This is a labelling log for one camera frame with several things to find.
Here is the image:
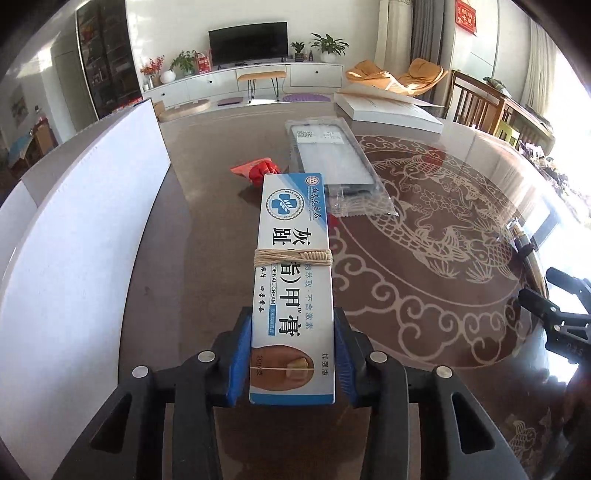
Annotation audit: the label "small potted plant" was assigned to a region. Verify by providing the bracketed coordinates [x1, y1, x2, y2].
[291, 41, 305, 62]

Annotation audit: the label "green potted plant left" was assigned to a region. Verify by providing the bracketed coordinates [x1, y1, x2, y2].
[170, 50, 198, 76]

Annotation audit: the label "orange lounge chair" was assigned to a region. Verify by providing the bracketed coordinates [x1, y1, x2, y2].
[346, 58, 449, 97]

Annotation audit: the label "large white storage box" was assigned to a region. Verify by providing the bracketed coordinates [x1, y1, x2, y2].
[1, 101, 170, 479]

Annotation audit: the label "flat white box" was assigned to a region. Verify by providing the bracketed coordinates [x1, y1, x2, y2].
[334, 84, 444, 134]

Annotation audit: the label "wooden stool black legs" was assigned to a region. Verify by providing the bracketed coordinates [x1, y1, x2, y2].
[238, 70, 287, 104]

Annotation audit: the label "red wall decoration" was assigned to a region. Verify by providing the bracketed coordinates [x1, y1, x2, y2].
[455, 0, 477, 35]

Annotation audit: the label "black flat television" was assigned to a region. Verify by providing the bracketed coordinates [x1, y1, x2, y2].
[208, 21, 288, 66]

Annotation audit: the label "grey curtain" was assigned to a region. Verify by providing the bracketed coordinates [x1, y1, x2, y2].
[411, 0, 445, 64]

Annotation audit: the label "red snack packet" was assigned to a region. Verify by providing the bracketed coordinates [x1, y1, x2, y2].
[230, 157, 280, 187]

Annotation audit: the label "green potted plant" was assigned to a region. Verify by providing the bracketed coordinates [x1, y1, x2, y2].
[311, 33, 349, 63]
[170, 50, 198, 76]

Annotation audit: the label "red flowers white vase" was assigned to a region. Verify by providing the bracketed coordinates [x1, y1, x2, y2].
[140, 56, 176, 86]

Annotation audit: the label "clear bag with phone case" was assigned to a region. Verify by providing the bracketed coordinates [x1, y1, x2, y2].
[286, 117, 399, 218]

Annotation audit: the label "white tv cabinet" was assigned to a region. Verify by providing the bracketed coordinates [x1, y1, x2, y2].
[142, 62, 345, 108]

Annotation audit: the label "green potted plant right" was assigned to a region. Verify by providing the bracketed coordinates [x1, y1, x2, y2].
[311, 33, 349, 63]

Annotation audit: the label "wooden dining chair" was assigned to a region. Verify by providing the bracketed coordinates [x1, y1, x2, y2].
[446, 70, 506, 135]

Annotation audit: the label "white blue ointment box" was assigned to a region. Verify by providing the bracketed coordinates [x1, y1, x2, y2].
[249, 173, 335, 406]

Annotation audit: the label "dark glass display cabinet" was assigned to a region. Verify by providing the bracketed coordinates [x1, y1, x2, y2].
[75, 0, 141, 119]

